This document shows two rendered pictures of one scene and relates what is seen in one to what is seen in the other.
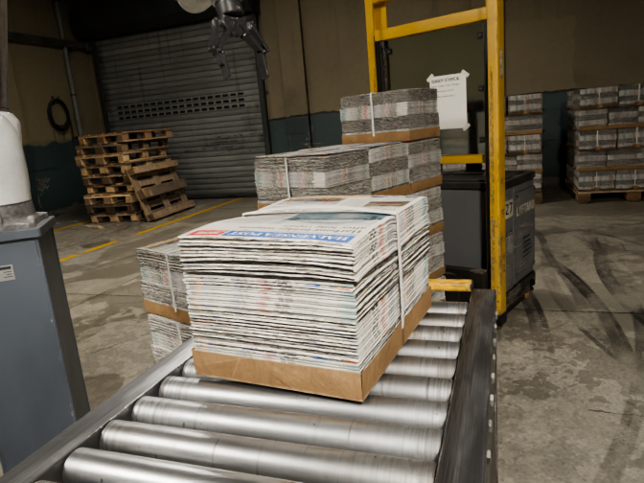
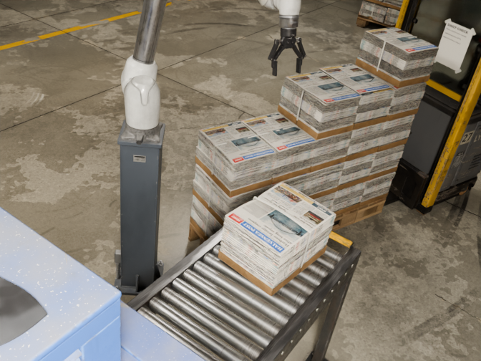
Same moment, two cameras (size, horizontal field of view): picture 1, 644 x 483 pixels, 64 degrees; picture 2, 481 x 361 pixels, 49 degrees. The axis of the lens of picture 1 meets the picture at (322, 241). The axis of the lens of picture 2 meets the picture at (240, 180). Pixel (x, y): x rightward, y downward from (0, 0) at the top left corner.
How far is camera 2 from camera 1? 140 cm
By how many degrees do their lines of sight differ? 24
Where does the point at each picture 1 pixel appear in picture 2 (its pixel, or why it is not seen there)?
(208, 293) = (230, 237)
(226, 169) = not seen: outside the picture
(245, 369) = (236, 266)
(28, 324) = (146, 181)
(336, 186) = (328, 121)
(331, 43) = not seen: outside the picture
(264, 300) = (249, 251)
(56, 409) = (148, 218)
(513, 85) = not seen: outside the picture
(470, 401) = (305, 309)
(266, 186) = (287, 98)
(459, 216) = (430, 127)
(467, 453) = (292, 329)
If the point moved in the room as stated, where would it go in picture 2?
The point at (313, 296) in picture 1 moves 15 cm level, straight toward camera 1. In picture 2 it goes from (265, 260) to (257, 288)
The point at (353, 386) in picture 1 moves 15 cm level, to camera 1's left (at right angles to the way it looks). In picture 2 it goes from (269, 291) to (232, 280)
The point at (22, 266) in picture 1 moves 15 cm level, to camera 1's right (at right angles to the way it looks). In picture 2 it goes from (149, 157) to (179, 165)
